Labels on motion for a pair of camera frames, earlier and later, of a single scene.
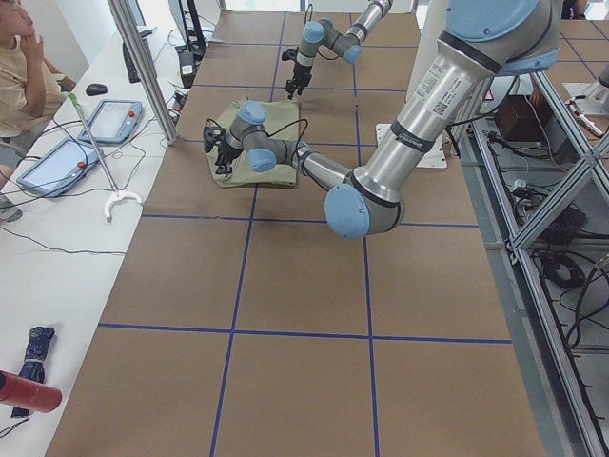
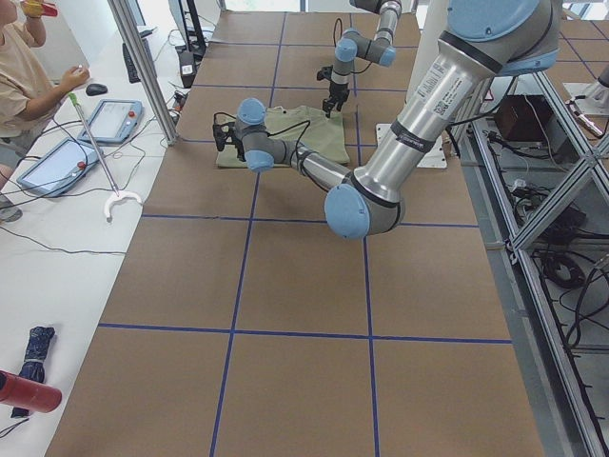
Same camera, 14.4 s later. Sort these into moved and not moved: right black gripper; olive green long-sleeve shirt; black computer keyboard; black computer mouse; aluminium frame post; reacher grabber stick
Moved: right black gripper; olive green long-sleeve shirt
Not moved: aluminium frame post; reacher grabber stick; black computer mouse; black computer keyboard
